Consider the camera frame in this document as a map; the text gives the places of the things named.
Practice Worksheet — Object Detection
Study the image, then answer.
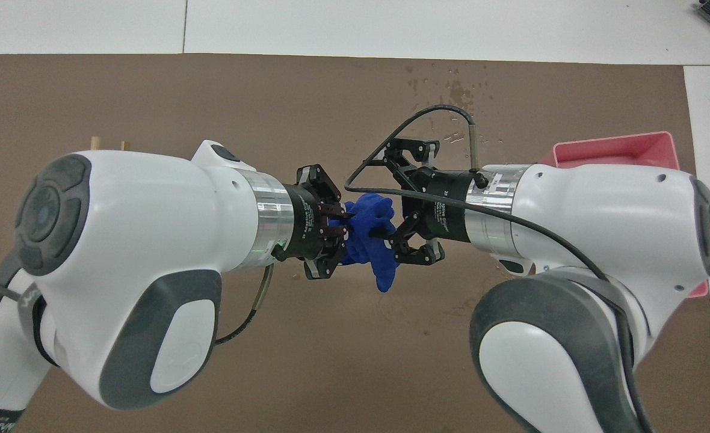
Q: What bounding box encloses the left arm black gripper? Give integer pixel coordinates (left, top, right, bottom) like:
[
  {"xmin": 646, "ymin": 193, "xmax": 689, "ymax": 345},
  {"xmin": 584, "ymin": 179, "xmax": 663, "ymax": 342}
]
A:
[{"xmin": 274, "ymin": 164, "xmax": 356, "ymax": 280}]

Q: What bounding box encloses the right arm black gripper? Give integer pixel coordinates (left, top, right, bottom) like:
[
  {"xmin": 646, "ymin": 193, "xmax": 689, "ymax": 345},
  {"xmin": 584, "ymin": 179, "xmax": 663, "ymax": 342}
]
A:
[{"xmin": 367, "ymin": 140, "xmax": 482, "ymax": 266}]

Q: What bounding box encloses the blue cloth towel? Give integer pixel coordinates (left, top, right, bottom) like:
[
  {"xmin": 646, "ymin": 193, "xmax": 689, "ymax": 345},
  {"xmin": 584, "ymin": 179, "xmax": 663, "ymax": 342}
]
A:
[{"xmin": 340, "ymin": 192, "xmax": 399, "ymax": 293}]

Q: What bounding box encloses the brown table mat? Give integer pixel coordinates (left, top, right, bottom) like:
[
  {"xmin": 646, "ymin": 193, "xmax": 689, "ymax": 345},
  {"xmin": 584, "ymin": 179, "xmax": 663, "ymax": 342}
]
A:
[{"xmin": 0, "ymin": 53, "xmax": 710, "ymax": 433}]

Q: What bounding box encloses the pink plastic bin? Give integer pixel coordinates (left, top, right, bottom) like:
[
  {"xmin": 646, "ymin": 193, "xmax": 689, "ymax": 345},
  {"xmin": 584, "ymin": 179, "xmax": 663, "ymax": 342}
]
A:
[{"xmin": 539, "ymin": 131, "xmax": 709, "ymax": 299}]

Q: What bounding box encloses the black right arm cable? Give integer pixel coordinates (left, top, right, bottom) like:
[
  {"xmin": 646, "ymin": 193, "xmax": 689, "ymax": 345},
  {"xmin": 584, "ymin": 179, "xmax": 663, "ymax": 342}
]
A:
[{"xmin": 344, "ymin": 105, "xmax": 653, "ymax": 433}]

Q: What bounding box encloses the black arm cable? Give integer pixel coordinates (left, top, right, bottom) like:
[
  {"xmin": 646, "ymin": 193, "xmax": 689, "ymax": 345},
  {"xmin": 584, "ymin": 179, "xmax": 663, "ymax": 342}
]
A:
[
  {"xmin": 214, "ymin": 265, "xmax": 274, "ymax": 345},
  {"xmin": 344, "ymin": 105, "xmax": 653, "ymax": 433}
]

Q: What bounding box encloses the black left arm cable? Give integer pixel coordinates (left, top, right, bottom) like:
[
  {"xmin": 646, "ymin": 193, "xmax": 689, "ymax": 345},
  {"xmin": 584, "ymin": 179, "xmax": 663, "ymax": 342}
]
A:
[{"xmin": 214, "ymin": 265, "xmax": 274, "ymax": 345}]

